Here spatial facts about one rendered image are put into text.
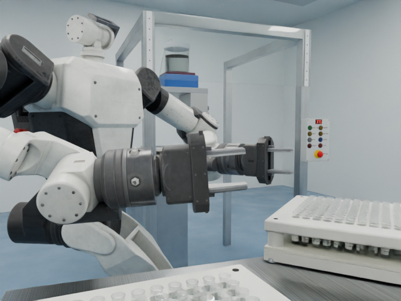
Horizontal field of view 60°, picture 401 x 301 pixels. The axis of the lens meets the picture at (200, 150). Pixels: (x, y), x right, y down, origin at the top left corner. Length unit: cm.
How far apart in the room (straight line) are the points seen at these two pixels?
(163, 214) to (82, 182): 164
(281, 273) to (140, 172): 27
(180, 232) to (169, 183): 168
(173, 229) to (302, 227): 161
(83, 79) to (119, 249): 42
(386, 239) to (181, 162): 32
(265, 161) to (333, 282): 41
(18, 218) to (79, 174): 56
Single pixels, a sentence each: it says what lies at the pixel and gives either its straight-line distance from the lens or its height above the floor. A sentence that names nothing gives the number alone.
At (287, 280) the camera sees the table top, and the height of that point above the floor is 88.
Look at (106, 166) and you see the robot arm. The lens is 50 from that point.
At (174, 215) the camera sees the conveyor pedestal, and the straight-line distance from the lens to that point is 214.
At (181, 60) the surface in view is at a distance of 190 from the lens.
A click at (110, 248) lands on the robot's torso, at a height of 81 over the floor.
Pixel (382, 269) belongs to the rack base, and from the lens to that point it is 60.
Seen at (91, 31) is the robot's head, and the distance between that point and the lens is 95.
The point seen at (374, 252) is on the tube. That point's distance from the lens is 63.
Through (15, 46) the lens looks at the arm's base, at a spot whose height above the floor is 127.
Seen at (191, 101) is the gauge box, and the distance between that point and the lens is 196.
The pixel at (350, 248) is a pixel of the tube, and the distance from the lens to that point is 64.
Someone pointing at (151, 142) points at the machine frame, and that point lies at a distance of 184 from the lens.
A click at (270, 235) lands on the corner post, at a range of 62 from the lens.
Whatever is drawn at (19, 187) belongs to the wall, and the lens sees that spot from 519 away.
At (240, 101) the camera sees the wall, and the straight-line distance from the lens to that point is 618.
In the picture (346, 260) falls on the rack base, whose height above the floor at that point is 90.
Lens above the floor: 111
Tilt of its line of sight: 4 degrees down
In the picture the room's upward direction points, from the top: straight up
